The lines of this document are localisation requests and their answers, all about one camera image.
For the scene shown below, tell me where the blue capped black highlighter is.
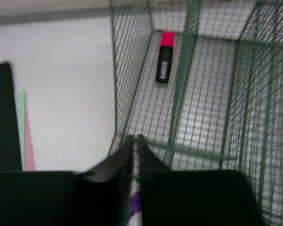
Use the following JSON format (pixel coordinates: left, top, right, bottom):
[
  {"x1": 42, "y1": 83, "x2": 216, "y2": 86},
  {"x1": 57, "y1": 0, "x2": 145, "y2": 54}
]
[{"x1": 127, "y1": 158, "x2": 142, "y2": 226}]

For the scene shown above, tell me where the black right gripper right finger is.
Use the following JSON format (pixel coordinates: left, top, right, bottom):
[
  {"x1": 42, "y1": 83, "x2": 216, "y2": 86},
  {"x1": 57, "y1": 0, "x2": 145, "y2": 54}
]
[{"x1": 136, "y1": 135, "x2": 265, "y2": 226}]

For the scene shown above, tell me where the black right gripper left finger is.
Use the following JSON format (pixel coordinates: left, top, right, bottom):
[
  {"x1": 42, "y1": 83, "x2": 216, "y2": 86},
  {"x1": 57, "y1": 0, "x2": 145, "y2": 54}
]
[{"x1": 0, "y1": 136, "x2": 134, "y2": 226}]

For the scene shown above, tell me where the black clipboard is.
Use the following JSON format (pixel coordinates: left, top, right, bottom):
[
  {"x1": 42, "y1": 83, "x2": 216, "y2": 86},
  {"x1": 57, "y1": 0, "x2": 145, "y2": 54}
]
[{"x1": 0, "y1": 61, "x2": 22, "y2": 171}]

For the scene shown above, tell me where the pink clipboard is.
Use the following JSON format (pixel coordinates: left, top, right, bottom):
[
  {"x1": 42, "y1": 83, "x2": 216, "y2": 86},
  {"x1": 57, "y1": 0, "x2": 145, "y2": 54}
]
[{"x1": 25, "y1": 108, "x2": 35, "y2": 171}]

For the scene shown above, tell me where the pink capped black highlighter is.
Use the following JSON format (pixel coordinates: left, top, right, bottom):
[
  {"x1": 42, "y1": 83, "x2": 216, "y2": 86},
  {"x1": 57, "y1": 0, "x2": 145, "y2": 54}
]
[{"x1": 156, "y1": 31, "x2": 175, "y2": 84}]

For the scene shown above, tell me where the green clipboard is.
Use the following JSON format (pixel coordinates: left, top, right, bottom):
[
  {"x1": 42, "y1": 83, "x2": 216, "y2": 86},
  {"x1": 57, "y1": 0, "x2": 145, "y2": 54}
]
[{"x1": 15, "y1": 91, "x2": 25, "y2": 170}]

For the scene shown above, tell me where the green wire mesh organizer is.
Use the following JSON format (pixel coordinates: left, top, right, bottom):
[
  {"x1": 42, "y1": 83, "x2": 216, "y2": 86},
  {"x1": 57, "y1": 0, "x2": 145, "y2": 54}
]
[{"x1": 110, "y1": 0, "x2": 283, "y2": 226}]

